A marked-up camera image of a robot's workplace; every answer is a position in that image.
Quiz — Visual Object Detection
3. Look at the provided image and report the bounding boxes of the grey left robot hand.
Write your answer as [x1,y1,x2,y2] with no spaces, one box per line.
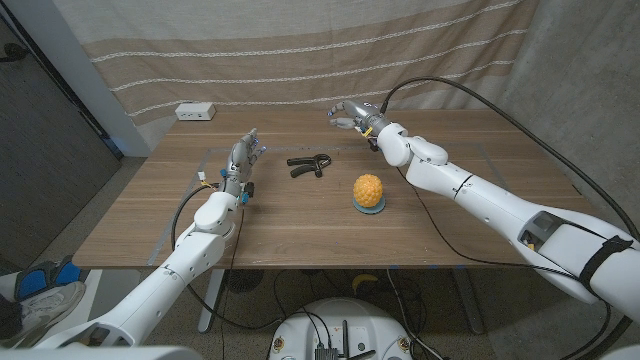
[218,127,268,205]

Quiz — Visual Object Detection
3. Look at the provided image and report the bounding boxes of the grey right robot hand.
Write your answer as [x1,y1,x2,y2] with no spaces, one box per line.
[327,99,392,138]

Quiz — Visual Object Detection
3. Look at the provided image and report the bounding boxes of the black hand grip exerciser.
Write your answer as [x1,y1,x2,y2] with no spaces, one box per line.
[286,153,333,179]

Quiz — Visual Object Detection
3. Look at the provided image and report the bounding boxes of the small teal dish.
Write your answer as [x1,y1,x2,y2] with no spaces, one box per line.
[352,195,387,216]

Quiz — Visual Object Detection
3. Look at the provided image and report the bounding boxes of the white power strip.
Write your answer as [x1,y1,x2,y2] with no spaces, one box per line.
[174,102,217,122]

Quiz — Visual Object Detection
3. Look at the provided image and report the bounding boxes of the bumpy orange fruit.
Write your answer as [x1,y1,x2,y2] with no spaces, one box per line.
[352,173,384,209]

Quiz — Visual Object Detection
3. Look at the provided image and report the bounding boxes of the striped beige backdrop cloth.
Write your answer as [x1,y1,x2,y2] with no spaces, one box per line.
[52,0,539,151]

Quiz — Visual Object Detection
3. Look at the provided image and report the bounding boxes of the round black fan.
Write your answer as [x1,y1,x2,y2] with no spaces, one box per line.
[224,268,265,294]

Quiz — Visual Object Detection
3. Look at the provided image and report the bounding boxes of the grey table leg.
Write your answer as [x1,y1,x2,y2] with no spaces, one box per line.
[197,268,226,335]
[452,268,486,335]

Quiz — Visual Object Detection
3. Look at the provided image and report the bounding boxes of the yellow banana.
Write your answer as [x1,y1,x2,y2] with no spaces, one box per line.
[351,273,380,295]

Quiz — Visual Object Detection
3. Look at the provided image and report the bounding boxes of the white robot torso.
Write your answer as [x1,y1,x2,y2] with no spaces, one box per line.
[268,297,414,360]

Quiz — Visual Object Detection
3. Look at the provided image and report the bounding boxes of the perforated metal panel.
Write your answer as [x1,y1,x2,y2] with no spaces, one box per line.
[0,14,125,271]

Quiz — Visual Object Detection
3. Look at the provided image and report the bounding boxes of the blue and white shoe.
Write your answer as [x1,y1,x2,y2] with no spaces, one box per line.
[13,255,85,302]

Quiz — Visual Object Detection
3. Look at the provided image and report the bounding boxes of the grey sneaker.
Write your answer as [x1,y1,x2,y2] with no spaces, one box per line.
[0,279,87,347]

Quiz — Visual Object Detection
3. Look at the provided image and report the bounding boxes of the thick black cable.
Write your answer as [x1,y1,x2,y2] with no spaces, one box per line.
[379,76,640,360]
[169,182,286,331]

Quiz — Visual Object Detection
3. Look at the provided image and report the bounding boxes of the thin black cable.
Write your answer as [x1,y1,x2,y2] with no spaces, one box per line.
[396,166,584,280]
[218,202,246,360]

